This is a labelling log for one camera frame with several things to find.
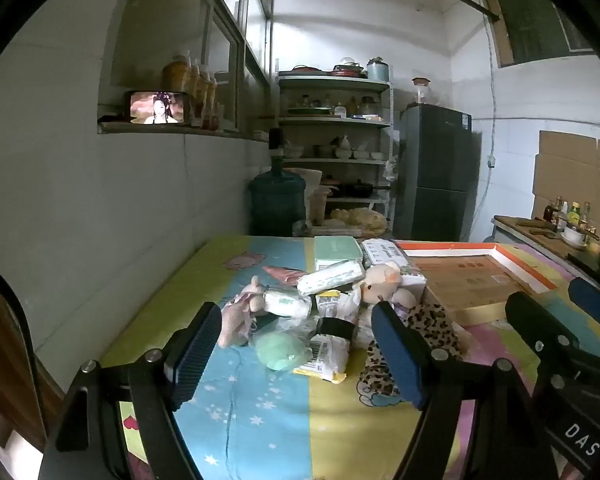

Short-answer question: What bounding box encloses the white barcode plastic bag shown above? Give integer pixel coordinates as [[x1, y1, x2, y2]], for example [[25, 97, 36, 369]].
[[292, 332, 353, 384]]

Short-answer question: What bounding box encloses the dark grey refrigerator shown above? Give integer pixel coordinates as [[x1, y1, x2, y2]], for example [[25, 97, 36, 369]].
[[394, 105, 482, 243]]

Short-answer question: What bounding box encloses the smartphone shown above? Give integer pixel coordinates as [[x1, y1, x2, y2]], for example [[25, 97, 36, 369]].
[[125, 90, 191, 126]]

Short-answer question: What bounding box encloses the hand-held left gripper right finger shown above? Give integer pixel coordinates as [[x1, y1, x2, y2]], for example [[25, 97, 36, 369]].
[[370, 301, 561, 480]]

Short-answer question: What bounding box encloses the high wall window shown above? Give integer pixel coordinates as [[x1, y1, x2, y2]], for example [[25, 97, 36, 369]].
[[482, 0, 598, 68]]

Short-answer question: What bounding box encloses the green plush ball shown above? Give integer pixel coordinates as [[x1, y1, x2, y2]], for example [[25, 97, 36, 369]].
[[255, 332, 311, 372]]

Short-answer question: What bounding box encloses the leopard print cloth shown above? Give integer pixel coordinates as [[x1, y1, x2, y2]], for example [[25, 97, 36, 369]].
[[357, 302, 468, 403]]

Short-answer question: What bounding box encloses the kitchen cleaver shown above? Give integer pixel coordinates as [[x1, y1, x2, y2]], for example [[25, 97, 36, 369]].
[[517, 220, 561, 238]]

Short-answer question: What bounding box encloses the white sack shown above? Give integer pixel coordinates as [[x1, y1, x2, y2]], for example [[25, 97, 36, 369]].
[[285, 167, 331, 226]]

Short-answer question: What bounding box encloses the cardboard box with orange rim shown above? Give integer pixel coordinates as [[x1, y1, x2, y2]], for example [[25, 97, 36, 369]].
[[395, 241, 563, 328]]

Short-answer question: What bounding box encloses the black cable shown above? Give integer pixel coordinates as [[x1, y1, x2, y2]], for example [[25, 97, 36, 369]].
[[0, 255, 48, 461]]

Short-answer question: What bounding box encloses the pink packet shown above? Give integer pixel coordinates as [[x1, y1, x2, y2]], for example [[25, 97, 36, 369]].
[[262, 265, 306, 286]]

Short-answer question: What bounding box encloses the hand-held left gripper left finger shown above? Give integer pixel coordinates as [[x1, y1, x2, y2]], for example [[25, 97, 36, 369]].
[[37, 302, 226, 480]]

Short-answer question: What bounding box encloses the cartoon printed mat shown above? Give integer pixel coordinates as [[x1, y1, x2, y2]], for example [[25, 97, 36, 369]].
[[100, 234, 600, 480]]

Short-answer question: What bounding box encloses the metal framed window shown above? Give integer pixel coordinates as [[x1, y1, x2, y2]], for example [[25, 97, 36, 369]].
[[110, 0, 273, 136]]

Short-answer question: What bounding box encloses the black band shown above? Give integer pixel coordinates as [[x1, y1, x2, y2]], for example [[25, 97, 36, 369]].
[[314, 317, 356, 339]]

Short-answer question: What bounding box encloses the amber glass jar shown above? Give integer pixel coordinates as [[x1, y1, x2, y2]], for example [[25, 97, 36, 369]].
[[161, 57, 190, 93]]

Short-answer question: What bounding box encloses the blue water jug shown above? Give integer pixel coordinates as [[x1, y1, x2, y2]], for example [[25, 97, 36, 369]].
[[249, 157, 308, 237]]

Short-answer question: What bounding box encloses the pale blue canister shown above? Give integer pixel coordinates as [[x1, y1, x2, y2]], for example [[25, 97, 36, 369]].
[[366, 56, 391, 82]]

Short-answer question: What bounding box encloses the cardboard wall sheet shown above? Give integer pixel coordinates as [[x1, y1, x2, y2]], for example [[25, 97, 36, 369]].
[[531, 130, 600, 228]]

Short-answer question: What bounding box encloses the red pot with lid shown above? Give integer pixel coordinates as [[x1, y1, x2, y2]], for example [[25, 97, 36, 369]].
[[331, 56, 366, 78]]

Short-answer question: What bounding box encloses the white printed packet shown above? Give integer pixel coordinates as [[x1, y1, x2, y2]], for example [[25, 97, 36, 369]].
[[362, 240, 406, 266]]

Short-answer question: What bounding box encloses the kitchen counter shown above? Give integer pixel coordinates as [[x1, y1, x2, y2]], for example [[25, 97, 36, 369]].
[[491, 215, 600, 281]]

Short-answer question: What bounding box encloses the pink plush toy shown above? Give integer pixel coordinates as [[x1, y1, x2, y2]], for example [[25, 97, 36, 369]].
[[220, 275, 267, 348]]

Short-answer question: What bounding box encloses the white wall cable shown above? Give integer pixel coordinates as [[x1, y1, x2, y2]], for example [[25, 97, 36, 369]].
[[472, 0, 498, 241]]

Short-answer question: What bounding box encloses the white shelf rack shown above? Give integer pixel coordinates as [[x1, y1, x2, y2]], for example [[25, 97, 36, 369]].
[[275, 67, 395, 226]]

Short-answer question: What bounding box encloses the large white tissue pack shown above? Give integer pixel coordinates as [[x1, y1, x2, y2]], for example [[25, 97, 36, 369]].
[[297, 257, 366, 296]]

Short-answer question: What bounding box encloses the brown wooden panel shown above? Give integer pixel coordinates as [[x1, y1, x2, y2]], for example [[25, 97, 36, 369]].
[[0, 275, 63, 453]]

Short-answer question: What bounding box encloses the black gas stove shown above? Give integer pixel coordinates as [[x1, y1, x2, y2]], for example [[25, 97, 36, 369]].
[[567, 252, 600, 281]]

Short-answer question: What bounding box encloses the small white tissue pack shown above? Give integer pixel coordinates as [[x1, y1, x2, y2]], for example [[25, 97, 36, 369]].
[[265, 292, 313, 318]]

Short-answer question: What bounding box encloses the clear glass jar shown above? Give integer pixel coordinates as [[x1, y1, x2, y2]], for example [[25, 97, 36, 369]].
[[411, 77, 431, 107]]

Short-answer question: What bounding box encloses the mint green box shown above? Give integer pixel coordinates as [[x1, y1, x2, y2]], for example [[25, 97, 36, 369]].
[[314, 236, 363, 273]]

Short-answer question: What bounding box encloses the black wok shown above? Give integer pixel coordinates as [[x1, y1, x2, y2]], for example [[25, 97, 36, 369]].
[[337, 180, 386, 198]]

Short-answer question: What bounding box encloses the pale yellow bundle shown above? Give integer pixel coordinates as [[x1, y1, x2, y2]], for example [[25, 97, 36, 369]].
[[330, 207, 388, 236]]

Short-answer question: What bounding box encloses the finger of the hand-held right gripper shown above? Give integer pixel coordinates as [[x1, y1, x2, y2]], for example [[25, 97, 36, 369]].
[[569, 277, 600, 333], [505, 291, 582, 377]]

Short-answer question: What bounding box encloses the beige teddy bear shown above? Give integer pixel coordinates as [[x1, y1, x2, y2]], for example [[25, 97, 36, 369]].
[[360, 262, 418, 311]]

